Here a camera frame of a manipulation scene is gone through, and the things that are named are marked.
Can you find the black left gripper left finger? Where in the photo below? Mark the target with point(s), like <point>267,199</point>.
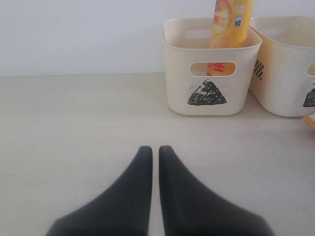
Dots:
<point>121,210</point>

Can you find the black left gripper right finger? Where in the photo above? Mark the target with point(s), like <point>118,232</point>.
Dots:
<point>189,208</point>

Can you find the orange black noodle packet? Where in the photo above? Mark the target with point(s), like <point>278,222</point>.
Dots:
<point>310,121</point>

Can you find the yellow chips can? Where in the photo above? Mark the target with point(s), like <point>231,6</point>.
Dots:
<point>231,23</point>

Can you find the cream bin with triangle mark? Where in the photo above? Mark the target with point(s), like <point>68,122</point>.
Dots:
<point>201,81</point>

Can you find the cream bin with square mark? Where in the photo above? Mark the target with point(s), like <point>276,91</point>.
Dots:
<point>283,81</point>

